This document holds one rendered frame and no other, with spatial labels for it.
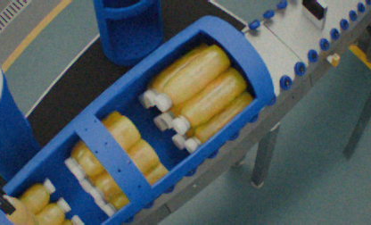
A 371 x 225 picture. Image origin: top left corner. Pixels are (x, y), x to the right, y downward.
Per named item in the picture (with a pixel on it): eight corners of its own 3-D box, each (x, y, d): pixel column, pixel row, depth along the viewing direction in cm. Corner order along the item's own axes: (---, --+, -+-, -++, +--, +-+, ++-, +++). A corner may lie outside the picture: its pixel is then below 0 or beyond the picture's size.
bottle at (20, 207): (43, 237, 132) (21, 217, 116) (22, 237, 132) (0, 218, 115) (37, 212, 135) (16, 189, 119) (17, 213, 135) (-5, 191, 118)
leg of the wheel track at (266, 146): (266, 181, 268) (282, 122, 211) (256, 190, 266) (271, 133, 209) (258, 173, 270) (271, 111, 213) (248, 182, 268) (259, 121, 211)
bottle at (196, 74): (212, 39, 159) (153, 85, 155) (233, 59, 157) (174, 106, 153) (210, 51, 166) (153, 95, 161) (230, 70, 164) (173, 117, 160)
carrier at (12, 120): (58, 204, 250) (53, 146, 262) (1, 124, 171) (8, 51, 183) (12, 201, 250) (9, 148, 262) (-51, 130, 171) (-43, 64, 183)
